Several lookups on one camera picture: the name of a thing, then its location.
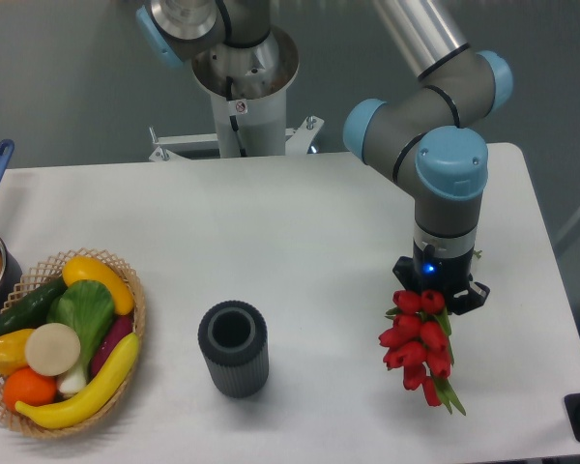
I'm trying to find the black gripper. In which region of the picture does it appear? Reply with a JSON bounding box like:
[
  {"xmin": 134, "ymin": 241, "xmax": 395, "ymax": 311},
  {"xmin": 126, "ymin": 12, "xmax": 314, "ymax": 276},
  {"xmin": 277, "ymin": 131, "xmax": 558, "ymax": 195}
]
[{"xmin": 392, "ymin": 230, "xmax": 490, "ymax": 315}]

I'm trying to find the red tulip bouquet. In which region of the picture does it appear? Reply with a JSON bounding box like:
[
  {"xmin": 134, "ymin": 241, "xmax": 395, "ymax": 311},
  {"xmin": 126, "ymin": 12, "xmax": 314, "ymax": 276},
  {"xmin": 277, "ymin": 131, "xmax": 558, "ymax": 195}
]
[{"xmin": 378, "ymin": 290, "xmax": 466, "ymax": 415}]

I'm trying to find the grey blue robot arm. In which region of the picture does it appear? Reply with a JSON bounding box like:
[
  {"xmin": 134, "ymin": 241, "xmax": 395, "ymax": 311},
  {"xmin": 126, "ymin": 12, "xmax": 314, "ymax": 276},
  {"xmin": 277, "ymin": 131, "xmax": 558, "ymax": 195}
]
[{"xmin": 135, "ymin": 1, "xmax": 513, "ymax": 315}]

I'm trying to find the dark grey ribbed vase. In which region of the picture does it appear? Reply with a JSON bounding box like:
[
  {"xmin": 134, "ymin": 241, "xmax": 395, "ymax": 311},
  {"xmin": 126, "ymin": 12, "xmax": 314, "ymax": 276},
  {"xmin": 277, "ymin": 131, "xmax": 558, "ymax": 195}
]
[{"xmin": 197, "ymin": 301, "xmax": 269, "ymax": 398}]

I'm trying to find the purple eggplant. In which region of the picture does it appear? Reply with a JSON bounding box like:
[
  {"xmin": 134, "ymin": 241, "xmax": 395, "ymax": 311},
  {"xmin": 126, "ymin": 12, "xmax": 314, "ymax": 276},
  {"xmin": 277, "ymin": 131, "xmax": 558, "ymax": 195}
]
[{"xmin": 90, "ymin": 316, "xmax": 132, "ymax": 378}]

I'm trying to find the green bok choy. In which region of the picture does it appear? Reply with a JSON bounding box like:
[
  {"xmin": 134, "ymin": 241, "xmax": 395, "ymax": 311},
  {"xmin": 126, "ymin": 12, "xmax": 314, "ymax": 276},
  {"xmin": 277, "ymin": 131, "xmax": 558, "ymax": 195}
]
[{"xmin": 46, "ymin": 280, "xmax": 114, "ymax": 398}]

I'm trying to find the woven wicker basket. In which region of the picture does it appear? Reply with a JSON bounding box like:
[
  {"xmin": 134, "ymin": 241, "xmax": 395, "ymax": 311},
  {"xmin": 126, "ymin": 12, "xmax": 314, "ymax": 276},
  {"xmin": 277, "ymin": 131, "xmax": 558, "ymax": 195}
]
[{"xmin": 0, "ymin": 248, "xmax": 146, "ymax": 439}]

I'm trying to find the yellow banana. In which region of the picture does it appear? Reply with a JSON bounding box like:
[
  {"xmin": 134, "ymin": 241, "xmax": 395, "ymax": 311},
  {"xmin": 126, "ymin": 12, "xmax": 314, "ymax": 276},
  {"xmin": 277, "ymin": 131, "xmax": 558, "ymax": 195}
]
[{"xmin": 15, "ymin": 333, "xmax": 139, "ymax": 430}]

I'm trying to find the beige round disc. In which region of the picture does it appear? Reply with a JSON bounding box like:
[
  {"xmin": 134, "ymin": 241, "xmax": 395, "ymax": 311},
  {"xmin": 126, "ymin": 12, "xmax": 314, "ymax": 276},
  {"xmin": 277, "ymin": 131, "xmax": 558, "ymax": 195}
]
[{"xmin": 24, "ymin": 323, "xmax": 81, "ymax": 377}]

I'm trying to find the green cucumber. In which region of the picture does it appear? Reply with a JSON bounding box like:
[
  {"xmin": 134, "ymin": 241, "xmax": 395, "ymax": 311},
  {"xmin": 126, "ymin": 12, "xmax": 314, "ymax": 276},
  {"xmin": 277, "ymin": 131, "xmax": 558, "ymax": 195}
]
[{"xmin": 0, "ymin": 277, "xmax": 67, "ymax": 336}]

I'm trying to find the orange fruit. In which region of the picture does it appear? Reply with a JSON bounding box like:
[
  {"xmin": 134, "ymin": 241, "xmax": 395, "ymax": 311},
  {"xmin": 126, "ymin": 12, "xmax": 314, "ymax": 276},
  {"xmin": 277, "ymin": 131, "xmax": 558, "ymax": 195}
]
[{"xmin": 3, "ymin": 367, "xmax": 57, "ymax": 412}]

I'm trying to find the yellow bell pepper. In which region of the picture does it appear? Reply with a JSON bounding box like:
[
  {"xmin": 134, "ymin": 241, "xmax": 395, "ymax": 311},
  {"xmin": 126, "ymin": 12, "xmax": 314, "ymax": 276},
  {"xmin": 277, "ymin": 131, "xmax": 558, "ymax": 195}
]
[{"xmin": 0, "ymin": 329, "xmax": 35, "ymax": 377}]

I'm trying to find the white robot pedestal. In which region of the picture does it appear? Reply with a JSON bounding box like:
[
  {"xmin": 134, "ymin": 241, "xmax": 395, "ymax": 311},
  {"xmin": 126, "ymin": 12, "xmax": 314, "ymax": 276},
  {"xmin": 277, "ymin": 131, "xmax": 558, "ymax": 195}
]
[{"xmin": 149, "ymin": 25, "xmax": 324, "ymax": 161}]

